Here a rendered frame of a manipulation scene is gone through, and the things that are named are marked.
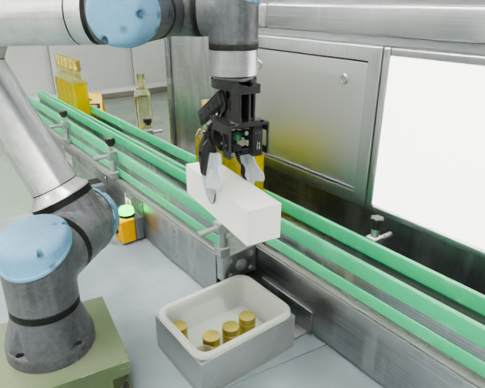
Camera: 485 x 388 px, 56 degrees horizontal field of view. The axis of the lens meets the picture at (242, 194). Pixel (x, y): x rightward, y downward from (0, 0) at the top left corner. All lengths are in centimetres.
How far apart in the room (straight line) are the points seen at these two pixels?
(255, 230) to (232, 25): 30
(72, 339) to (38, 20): 52
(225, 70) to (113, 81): 662
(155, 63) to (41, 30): 691
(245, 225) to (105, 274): 62
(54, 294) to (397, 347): 58
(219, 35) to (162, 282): 68
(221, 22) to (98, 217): 43
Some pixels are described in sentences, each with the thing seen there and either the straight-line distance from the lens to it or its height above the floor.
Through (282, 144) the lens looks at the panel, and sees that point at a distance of 119.
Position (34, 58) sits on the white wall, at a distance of 691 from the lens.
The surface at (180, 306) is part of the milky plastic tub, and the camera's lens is 95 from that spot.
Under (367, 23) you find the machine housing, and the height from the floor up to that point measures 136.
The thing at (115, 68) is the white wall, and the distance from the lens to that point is 728.
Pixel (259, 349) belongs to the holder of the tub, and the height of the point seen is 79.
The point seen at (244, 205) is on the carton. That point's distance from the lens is 70.
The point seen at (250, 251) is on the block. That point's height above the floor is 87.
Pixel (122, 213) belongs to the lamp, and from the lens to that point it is 134.
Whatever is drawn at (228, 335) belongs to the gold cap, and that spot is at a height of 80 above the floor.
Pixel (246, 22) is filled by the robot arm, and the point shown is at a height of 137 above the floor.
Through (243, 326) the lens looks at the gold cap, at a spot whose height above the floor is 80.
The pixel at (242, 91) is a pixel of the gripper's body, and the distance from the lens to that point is 68.
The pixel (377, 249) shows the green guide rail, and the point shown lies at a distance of 92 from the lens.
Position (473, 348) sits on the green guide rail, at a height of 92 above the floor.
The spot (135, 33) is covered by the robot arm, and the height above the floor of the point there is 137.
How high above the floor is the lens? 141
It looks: 23 degrees down
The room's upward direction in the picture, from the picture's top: straight up
